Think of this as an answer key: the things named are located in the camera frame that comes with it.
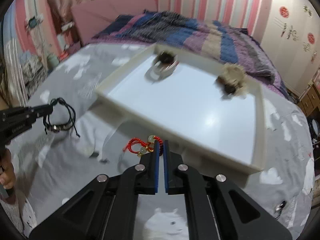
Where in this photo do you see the white shallow tray box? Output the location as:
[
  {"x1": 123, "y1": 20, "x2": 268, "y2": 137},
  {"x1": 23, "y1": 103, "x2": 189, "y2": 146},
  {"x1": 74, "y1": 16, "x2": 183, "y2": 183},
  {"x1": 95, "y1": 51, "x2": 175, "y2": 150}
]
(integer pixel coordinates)
[{"x1": 95, "y1": 43, "x2": 266, "y2": 174}]

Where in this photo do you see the striped purple blue quilt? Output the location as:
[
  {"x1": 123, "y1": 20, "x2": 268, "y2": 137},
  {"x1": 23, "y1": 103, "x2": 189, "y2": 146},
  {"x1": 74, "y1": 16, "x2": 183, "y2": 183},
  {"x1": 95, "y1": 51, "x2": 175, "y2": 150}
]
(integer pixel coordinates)
[{"x1": 90, "y1": 10, "x2": 289, "y2": 99}]

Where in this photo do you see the red cord bead charm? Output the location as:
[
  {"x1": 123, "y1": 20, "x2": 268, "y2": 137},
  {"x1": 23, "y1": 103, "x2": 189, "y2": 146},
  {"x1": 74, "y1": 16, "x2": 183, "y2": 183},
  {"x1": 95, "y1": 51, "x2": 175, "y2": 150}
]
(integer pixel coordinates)
[{"x1": 123, "y1": 135, "x2": 164, "y2": 157}]

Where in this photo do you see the person's left hand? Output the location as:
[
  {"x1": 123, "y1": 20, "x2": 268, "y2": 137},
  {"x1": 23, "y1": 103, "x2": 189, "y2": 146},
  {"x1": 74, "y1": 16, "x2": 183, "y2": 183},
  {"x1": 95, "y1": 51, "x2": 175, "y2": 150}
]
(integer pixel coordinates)
[{"x1": 1, "y1": 148, "x2": 16, "y2": 202}]

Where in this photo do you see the cream fabric scrunchie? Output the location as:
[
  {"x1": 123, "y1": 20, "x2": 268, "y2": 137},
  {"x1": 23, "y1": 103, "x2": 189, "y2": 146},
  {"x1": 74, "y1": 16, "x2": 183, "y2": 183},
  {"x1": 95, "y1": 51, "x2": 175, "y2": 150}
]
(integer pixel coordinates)
[{"x1": 216, "y1": 63, "x2": 248, "y2": 98}]

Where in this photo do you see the grey polar bear blanket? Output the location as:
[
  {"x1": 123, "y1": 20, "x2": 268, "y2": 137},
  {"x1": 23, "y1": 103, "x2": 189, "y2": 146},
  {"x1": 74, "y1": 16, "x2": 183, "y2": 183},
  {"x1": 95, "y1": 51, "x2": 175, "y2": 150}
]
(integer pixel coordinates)
[{"x1": 8, "y1": 44, "x2": 315, "y2": 239}]

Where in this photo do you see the pale jade pendant black cord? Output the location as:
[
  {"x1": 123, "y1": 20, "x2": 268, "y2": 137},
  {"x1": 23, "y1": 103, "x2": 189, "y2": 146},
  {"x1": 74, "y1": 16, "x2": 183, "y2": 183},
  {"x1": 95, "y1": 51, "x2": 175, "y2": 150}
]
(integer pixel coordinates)
[{"x1": 85, "y1": 139, "x2": 111, "y2": 164}]

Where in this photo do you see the wall power strip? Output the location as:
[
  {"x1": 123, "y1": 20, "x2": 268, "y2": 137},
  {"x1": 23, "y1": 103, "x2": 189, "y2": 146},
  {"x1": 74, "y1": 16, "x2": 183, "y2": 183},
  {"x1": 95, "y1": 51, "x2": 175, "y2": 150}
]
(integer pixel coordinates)
[{"x1": 61, "y1": 21, "x2": 74, "y2": 33}]

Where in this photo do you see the silver charm black tassel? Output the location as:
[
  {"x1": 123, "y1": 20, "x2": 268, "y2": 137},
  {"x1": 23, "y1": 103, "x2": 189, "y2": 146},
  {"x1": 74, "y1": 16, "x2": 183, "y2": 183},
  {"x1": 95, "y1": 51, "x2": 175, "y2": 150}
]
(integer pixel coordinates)
[{"x1": 274, "y1": 200, "x2": 287, "y2": 213}]

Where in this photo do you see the green water bottle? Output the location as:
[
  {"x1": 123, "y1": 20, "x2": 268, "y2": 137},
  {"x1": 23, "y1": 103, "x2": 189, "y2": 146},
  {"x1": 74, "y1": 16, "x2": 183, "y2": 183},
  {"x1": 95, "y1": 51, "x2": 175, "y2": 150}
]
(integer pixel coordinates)
[{"x1": 47, "y1": 53, "x2": 60, "y2": 70}]

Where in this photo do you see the wooden desk with drawers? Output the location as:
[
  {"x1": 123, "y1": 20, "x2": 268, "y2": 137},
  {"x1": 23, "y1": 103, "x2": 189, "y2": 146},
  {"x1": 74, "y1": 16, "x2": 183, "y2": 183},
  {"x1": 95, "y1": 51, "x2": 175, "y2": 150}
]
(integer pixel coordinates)
[{"x1": 297, "y1": 73, "x2": 320, "y2": 117}]

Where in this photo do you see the white decorated wardrobe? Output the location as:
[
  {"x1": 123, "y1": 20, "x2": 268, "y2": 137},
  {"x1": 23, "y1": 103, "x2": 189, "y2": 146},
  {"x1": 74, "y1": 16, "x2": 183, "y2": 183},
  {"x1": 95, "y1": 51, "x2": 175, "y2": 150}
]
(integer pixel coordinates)
[{"x1": 261, "y1": 0, "x2": 319, "y2": 95}]

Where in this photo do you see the beige band wristwatch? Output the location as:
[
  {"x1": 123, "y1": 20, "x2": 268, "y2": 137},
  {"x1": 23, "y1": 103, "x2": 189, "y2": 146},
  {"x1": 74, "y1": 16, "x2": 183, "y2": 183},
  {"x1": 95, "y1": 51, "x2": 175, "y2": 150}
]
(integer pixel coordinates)
[{"x1": 146, "y1": 50, "x2": 179, "y2": 82}]

